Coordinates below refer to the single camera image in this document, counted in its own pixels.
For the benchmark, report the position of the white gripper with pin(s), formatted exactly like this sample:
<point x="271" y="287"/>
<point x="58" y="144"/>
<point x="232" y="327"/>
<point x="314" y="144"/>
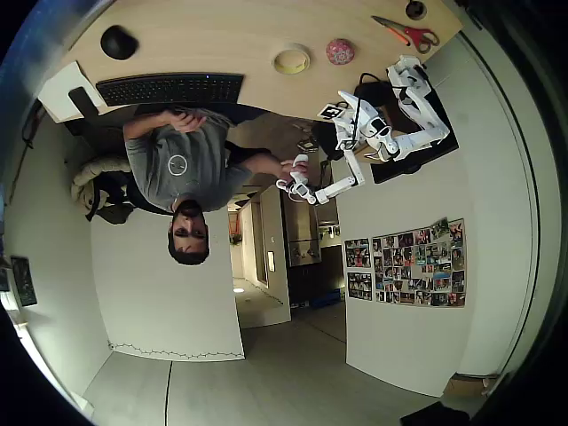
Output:
<point x="351" y="116"/>

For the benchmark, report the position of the beige masking tape roll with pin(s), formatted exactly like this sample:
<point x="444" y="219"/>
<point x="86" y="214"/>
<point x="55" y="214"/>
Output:
<point x="290" y="58"/>

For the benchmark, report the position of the man's left forearm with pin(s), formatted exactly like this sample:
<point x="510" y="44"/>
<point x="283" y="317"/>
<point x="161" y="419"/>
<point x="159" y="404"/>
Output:
<point x="146" y="123"/>

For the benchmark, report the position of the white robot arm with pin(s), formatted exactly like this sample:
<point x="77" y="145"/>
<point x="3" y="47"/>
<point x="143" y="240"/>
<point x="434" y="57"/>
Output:
<point x="427" y="116"/>

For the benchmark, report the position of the man's right forearm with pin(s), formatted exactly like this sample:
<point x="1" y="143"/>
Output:
<point x="264" y="164"/>

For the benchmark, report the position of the man's right hand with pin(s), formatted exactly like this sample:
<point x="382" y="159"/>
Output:
<point x="290" y="168"/>

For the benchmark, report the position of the man's left hand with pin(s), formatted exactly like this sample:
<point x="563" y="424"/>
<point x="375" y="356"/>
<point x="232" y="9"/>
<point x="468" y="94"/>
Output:
<point x="186" y="120"/>

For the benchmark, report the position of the black-white fiducial marker card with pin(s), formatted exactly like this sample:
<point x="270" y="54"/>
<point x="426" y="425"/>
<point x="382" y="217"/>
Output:
<point x="331" y="112"/>

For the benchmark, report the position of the black flat panel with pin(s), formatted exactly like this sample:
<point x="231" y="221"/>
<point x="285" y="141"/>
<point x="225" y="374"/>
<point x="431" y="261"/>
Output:
<point x="426" y="160"/>

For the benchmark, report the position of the small patterned floor box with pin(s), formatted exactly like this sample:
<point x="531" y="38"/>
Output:
<point x="307" y="145"/>

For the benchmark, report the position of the small photo collage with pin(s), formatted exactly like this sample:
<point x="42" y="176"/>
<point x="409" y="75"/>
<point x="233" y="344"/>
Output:
<point x="360" y="286"/>
<point x="357" y="253"/>

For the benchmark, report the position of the stainless steel refrigerator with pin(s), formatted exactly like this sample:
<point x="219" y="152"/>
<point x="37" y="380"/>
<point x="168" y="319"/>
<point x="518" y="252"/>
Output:
<point x="304" y="248"/>

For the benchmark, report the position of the large photo collage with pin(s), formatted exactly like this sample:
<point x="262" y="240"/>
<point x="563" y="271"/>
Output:
<point x="419" y="266"/>

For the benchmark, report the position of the man in grey shirt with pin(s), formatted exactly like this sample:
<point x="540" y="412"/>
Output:
<point x="186" y="173"/>

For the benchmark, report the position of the black computer keyboard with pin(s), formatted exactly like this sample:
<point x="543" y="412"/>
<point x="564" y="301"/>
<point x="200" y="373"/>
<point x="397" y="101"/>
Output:
<point x="173" y="89"/>

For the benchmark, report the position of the black office chair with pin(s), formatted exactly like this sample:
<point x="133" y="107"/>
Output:
<point x="133" y="199"/>

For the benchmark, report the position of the brown cardboard box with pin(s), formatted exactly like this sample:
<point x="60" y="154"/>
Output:
<point x="468" y="385"/>

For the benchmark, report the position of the black computer mouse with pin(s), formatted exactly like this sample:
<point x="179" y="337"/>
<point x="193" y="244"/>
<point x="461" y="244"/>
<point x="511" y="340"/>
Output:
<point x="119" y="42"/>

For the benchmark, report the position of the beige padded jacket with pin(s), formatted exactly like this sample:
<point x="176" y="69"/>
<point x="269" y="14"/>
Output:
<point x="95" y="171"/>

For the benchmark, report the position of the black smartphone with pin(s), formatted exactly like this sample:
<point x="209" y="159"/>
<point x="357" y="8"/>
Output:
<point x="82" y="101"/>

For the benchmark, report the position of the white paper pad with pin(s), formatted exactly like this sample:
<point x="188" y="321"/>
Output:
<point x="55" y="93"/>

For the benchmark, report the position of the dark framed poster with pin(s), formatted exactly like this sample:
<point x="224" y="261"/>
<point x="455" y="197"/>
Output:
<point x="24" y="281"/>

